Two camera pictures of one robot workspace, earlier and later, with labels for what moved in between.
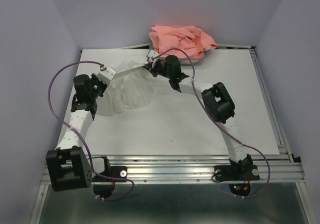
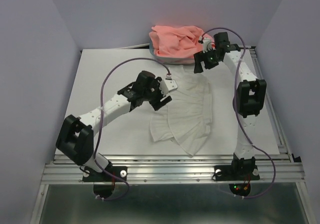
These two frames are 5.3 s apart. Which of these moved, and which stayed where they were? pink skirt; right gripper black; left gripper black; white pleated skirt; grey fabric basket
Moved: white pleated skirt; left gripper black; right gripper black
Stayed: grey fabric basket; pink skirt
